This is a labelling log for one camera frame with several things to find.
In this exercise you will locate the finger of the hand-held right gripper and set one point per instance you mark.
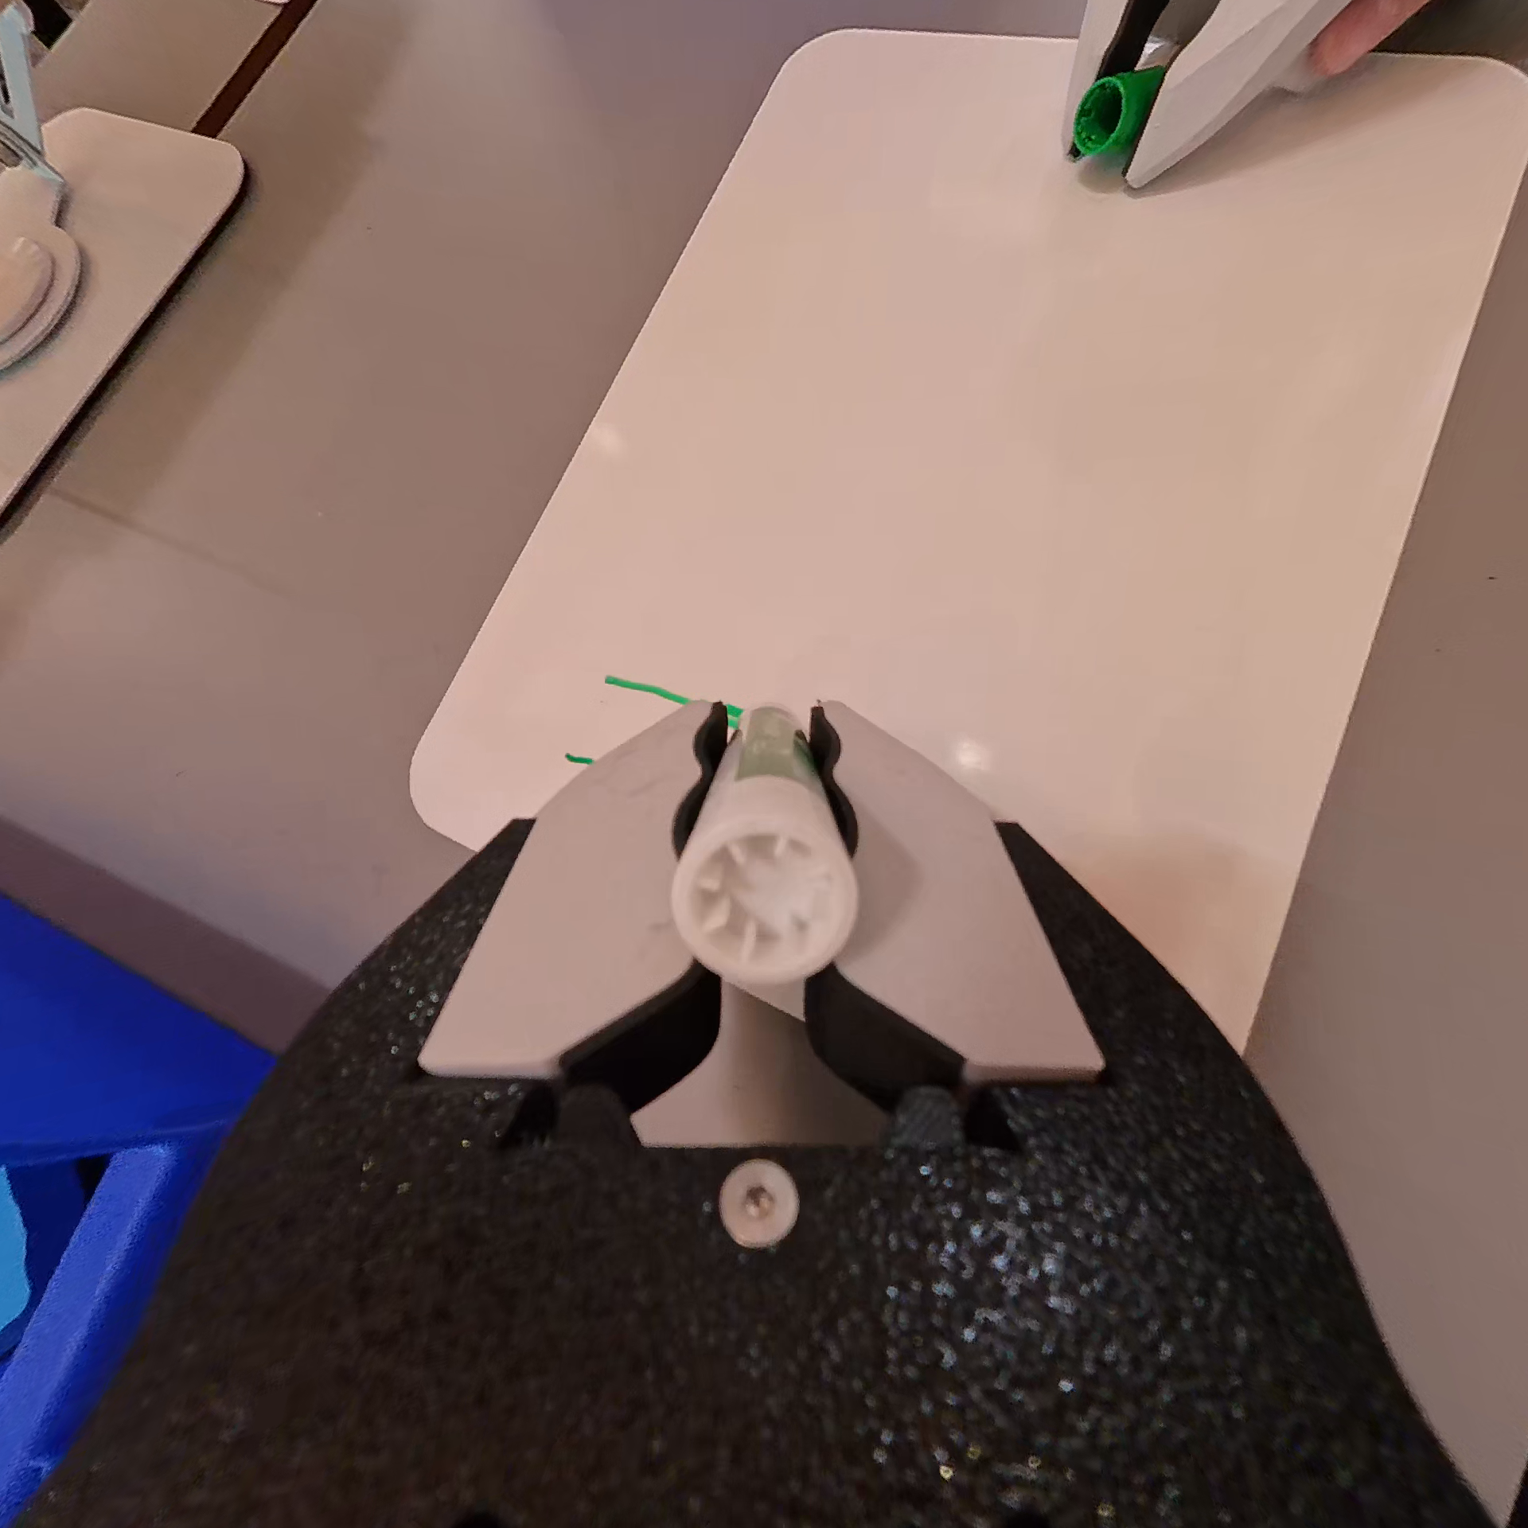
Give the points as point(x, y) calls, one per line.
point(1241, 72)
point(1096, 35)

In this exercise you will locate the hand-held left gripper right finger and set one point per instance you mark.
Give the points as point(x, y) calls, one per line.
point(979, 956)

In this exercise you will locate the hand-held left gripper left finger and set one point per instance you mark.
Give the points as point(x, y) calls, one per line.
point(537, 956)

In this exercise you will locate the green marker cap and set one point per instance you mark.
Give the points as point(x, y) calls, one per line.
point(1116, 114)

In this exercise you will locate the green whiteboard marker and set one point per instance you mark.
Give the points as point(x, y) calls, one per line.
point(765, 909)

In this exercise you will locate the small white whiteboard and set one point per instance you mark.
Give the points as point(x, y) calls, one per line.
point(1016, 478)

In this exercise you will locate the person's right hand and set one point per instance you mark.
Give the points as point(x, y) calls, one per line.
point(1356, 30)

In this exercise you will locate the blue plastic bin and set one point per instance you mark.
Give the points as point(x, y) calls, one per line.
point(95, 1074)

